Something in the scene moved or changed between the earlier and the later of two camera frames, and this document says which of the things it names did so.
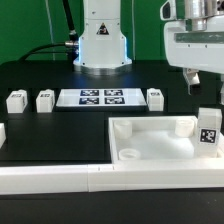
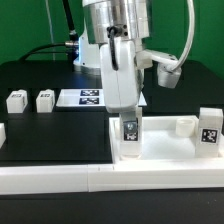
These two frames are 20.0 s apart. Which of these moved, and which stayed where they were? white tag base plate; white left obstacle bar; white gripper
Moved: white gripper
Stayed: white tag base plate; white left obstacle bar
